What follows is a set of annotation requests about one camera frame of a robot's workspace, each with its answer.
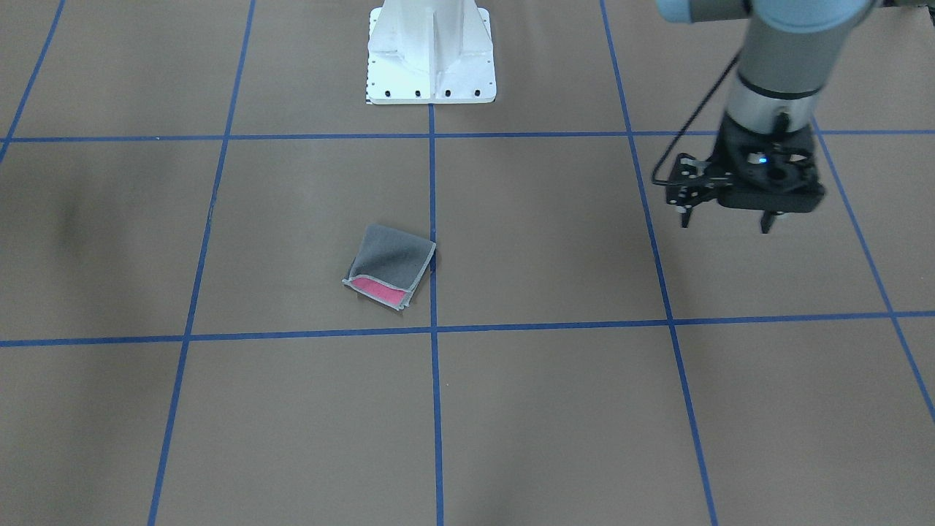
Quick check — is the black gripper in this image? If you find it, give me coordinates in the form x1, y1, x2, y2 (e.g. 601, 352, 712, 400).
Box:
680, 115, 827, 235

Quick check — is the pink and grey towel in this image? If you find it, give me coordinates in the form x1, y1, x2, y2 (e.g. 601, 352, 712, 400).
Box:
342, 224, 437, 312

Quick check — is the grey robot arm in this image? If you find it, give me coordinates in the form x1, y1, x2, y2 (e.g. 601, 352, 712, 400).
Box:
652, 1, 881, 234

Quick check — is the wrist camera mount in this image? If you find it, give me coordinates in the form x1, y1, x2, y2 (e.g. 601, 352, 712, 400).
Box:
664, 153, 732, 210

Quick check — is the black braided cable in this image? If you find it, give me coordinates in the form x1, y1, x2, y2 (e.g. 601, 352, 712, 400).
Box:
652, 51, 742, 187

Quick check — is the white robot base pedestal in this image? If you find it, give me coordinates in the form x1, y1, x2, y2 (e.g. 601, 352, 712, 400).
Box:
365, 1, 497, 104

